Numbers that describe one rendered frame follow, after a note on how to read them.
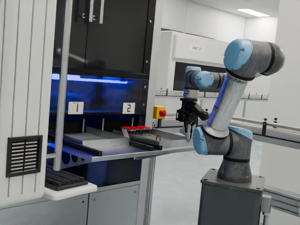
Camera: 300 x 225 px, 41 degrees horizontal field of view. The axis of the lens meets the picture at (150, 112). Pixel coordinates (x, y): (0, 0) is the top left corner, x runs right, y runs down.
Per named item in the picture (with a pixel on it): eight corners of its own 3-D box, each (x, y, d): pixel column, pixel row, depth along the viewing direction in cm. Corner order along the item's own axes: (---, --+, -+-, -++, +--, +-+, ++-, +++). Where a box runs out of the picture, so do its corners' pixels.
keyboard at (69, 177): (-9, 165, 156) (-8, 159, 156) (22, 161, 167) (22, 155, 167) (57, 191, 132) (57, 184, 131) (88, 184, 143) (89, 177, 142)
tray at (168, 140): (112, 135, 206) (112, 129, 206) (148, 133, 224) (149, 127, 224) (158, 148, 182) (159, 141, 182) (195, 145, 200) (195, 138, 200)
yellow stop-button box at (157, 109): (147, 117, 237) (148, 105, 236) (156, 117, 242) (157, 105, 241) (156, 118, 231) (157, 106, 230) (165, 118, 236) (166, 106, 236)
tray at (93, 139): (41, 135, 190) (41, 127, 190) (86, 132, 209) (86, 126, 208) (82, 149, 166) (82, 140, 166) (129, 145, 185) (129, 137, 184)
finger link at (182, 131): (181, 139, 199) (182, 121, 198) (190, 142, 195) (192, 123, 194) (177, 140, 197) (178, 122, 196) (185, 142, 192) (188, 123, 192)
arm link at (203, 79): (222, 72, 181) (211, 72, 191) (199, 70, 177) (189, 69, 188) (220, 89, 181) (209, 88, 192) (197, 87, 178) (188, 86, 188)
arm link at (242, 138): (256, 160, 173) (259, 129, 171) (228, 159, 168) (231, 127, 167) (241, 153, 184) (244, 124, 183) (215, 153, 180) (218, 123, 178)
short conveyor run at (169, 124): (140, 135, 238) (143, 110, 237) (123, 131, 249) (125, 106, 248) (210, 131, 286) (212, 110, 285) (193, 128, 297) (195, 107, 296)
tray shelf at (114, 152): (31, 139, 187) (31, 135, 187) (140, 133, 236) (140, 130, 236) (91, 162, 153) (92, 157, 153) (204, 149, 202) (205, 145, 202)
